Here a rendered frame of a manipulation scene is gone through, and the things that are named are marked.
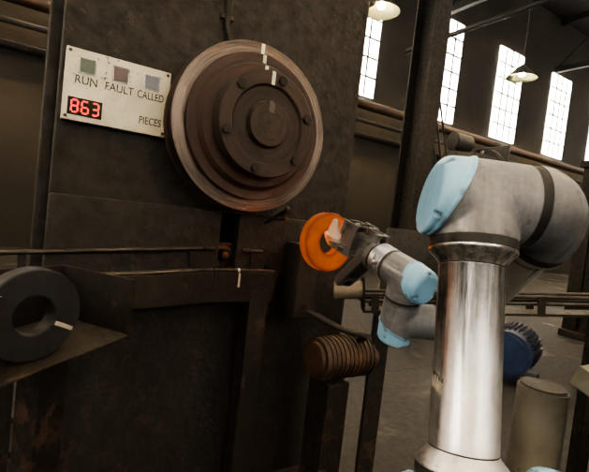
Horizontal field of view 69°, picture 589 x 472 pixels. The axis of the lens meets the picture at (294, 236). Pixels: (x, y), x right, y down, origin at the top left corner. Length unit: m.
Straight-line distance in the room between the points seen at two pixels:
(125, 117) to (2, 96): 6.07
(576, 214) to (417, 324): 0.41
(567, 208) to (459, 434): 0.32
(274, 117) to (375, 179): 8.61
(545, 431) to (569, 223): 0.75
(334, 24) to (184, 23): 0.54
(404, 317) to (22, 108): 6.76
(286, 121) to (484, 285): 0.76
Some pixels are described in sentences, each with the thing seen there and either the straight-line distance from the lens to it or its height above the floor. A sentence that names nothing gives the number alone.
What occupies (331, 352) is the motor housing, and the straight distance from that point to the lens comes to 1.27.
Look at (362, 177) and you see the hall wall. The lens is 9.48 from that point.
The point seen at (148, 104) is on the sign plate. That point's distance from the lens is 1.29.
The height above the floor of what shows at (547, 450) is 0.38.
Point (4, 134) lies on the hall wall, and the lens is 7.24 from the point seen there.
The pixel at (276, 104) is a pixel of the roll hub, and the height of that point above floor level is 1.17.
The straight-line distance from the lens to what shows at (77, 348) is 0.88.
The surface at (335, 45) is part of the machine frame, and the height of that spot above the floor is 1.49.
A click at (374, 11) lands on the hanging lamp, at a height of 4.38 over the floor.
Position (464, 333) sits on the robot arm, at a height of 0.76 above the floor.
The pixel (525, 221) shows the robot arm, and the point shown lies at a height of 0.91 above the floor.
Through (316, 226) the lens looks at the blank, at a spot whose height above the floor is 0.86.
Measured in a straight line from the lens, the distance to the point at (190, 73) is 1.20.
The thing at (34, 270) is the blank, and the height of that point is 0.75.
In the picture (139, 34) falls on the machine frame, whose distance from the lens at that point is 1.35.
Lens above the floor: 0.88
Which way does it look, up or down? 3 degrees down
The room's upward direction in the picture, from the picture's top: 6 degrees clockwise
